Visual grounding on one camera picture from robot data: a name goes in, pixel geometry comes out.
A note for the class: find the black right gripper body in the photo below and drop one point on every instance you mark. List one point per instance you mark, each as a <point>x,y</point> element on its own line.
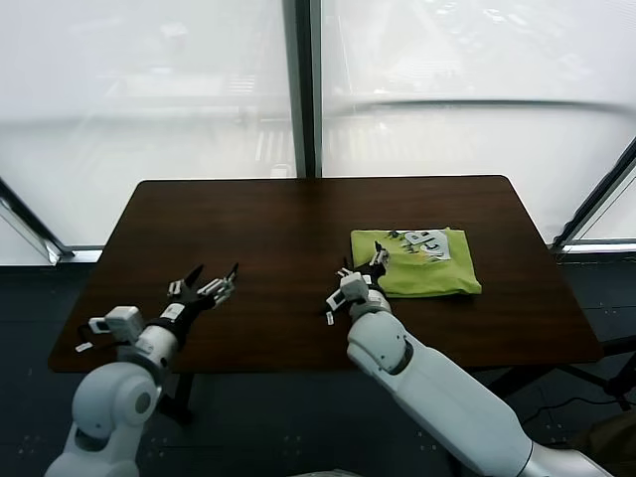
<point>375,275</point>

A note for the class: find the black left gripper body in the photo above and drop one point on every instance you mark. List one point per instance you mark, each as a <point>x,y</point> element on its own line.
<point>184,308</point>

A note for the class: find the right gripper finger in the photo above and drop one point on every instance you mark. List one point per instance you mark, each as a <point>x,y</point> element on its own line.
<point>381,257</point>
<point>344,272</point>

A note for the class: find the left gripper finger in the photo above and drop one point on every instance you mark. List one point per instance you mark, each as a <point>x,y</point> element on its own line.
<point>181,288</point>
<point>216,290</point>

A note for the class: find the lime green t-shirt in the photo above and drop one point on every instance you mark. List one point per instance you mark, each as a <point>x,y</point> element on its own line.
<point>432,278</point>

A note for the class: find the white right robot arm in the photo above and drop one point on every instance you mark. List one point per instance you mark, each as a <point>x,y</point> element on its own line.
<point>422,377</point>

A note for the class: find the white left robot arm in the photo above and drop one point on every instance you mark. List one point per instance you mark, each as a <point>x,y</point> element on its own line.
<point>114,397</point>

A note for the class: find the black metal table leg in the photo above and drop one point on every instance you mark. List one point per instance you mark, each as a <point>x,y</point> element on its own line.
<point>181,397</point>

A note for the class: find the grey robot torso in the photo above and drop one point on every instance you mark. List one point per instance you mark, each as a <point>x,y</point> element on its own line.
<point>333,473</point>

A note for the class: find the black tripod stand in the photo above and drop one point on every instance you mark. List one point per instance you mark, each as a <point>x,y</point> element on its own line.
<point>591,380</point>

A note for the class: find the olive brown trouser leg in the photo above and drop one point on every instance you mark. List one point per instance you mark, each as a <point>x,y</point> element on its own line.
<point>611,447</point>

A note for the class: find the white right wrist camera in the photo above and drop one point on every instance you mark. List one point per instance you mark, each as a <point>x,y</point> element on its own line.
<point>350,290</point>

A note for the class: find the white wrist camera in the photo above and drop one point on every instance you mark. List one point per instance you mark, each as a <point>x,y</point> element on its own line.
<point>119,323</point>
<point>350,290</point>

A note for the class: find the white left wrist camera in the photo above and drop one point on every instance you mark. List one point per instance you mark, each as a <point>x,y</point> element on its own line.
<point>119,323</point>

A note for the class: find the grey slanted window frame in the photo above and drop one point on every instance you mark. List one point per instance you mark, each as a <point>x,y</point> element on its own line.
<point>30,223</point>
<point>596,204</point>

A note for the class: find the dark grey window post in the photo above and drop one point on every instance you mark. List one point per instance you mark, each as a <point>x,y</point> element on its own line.
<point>303,99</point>

